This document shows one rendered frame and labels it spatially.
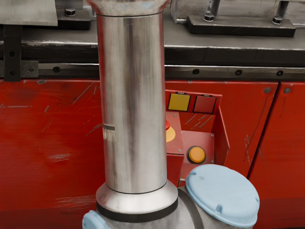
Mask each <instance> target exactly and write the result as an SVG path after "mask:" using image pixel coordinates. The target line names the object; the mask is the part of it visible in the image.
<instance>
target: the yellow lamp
mask: <svg viewBox="0 0 305 229"><path fill-rule="evenodd" d="M189 99H190V95H179V94H171V98H170V103H169V107H168V109H170V110H184V111H187V107H188V102H189Z"/></svg>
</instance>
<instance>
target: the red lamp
mask: <svg viewBox="0 0 305 229"><path fill-rule="evenodd" d="M215 99H216V98H212V97H202V96H197V100H196V103H195V108H194V112H204V113H212V110H213V107H214V103H215Z"/></svg>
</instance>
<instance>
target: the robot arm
mask: <svg viewBox="0 0 305 229"><path fill-rule="evenodd" d="M85 1H86V2H87V3H88V4H89V5H91V6H92V7H93V8H94V10H95V12H96V22H97V38H98V60H99V76H100V92H101V108H102V124H103V146H104V162H105V178H106V182H105V183H104V184H103V185H101V186H100V187H99V189H98V190H97V192H96V210H95V211H94V210H90V211H89V212H88V213H86V214H85V215H84V218H83V221H82V226H83V229H252V228H253V225H254V224H255V223H256V221H257V213H258V210H259V206H260V200H259V195H258V193H257V191H256V189H255V187H254V186H253V185H252V183H251V182H250V181H249V180H248V179H247V178H245V177H244V176H243V175H241V174H240V173H238V172H236V171H234V170H231V169H229V168H227V167H225V166H221V165H216V164H204V165H200V166H197V167H195V168H194V169H193V170H192V171H191V172H190V173H189V175H188V176H187V177H186V181H185V185H184V186H181V187H178V188H177V187H176V186H175V185H174V184H173V183H172V182H171V181H169V180H168V179H167V149H166V106H165V64H164V21H163V10H164V7H165V6H166V5H167V4H168V3H169V2H170V1H171V0H85Z"/></svg>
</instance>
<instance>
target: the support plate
mask: <svg viewBox="0 0 305 229"><path fill-rule="evenodd" d="M0 24H8V25H45V26H58V20H57V14H56V8H55V1H54V0H0Z"/></svg>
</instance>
